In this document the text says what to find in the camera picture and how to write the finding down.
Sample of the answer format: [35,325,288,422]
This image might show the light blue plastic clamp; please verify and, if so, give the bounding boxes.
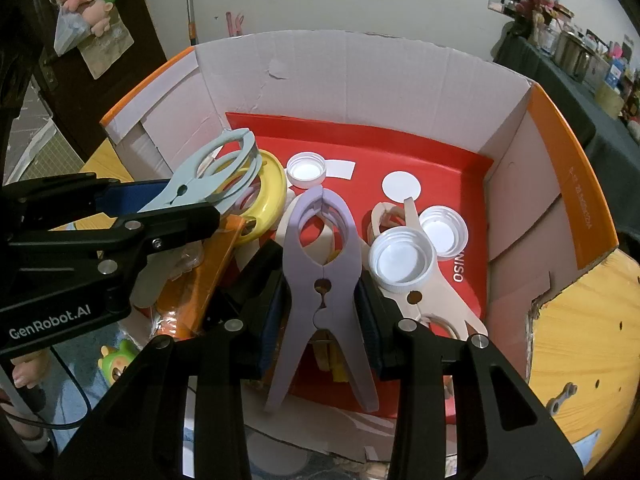
[137,128,263,216]

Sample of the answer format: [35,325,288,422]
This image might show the dark brown door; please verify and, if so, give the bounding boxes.
[30,0,168,158]

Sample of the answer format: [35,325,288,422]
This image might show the yellow plastic ring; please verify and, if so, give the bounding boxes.
[232,150,290,247]

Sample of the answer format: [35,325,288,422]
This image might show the orange cardboard box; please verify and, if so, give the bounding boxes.
[100,30,618,461]

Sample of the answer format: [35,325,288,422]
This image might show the small metal bolt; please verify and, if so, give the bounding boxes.
[545,382,578,416]

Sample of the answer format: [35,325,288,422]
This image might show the grey stick with orange tip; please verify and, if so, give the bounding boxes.
[182,0,199,46]

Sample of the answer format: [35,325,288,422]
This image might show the green toy figure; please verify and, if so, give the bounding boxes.
[100,338,141,388]

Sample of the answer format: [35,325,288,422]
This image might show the white ribbed bottle cap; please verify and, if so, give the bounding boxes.
[419,205,470,259]

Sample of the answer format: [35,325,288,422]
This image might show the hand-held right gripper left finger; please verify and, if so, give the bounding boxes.
[55,239,290,480]

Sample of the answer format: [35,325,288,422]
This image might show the metal pots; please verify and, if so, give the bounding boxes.
[555,30,601,78]

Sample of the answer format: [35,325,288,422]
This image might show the purple plastic clamp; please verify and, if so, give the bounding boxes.
[263,185,381,416]

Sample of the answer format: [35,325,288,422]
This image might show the large white ribbed cap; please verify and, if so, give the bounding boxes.
[368,226,435,291]

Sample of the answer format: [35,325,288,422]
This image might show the small yellow clip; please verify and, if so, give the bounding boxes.
[312,342,351,385]

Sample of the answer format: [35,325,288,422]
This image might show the white paper label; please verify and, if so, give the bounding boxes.
[325,158,356,181]

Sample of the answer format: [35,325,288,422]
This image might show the beige plastic clamp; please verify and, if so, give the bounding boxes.
[366,197,491,346]

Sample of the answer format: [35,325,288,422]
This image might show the table with dark cloth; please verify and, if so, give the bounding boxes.
[492,22,640,161]

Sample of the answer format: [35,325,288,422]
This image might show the orange packet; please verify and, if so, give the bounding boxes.
[152,215,248,338]

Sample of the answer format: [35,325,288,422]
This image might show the pink pig plush toy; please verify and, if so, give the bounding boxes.
[82,0,113,36]

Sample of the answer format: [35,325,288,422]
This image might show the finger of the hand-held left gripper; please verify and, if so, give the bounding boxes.
[0,202,222,306]
[0,173,173,222]

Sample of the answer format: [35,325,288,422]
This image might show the clear plastic bag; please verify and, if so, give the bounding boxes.
[54,7,93,56]

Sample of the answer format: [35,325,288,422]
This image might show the white round disc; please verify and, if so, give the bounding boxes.
[382,171,422,202]

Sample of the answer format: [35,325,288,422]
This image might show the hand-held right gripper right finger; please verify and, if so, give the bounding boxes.
[356,271,586,480]

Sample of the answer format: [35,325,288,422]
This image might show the black cable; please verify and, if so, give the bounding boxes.
[0,345,96,431]

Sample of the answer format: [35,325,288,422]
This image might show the small white bottle cap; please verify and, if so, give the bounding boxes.
[286,152,327,189]

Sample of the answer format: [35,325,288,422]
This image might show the person's left hand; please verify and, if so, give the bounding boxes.
[7,352,51,391]

